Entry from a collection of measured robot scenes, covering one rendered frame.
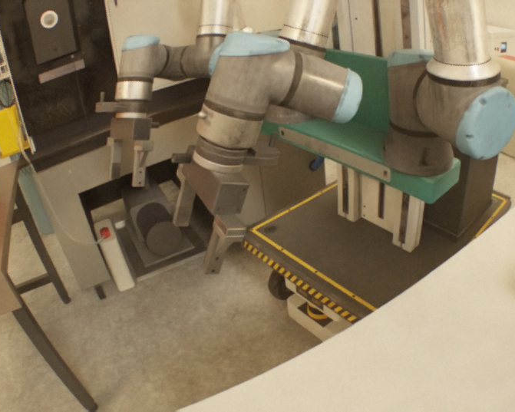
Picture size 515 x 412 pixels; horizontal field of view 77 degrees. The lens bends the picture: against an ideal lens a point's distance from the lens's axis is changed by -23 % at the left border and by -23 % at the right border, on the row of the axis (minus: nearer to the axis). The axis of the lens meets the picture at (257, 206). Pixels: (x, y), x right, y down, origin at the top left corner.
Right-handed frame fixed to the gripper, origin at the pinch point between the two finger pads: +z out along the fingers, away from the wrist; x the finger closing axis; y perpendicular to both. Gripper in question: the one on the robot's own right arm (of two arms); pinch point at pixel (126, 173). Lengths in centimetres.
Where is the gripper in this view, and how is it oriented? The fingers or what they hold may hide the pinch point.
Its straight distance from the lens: 96.8
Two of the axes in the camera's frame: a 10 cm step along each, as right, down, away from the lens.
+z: -0.9, 9.8, 1.8
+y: 7.0, -0.6, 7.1
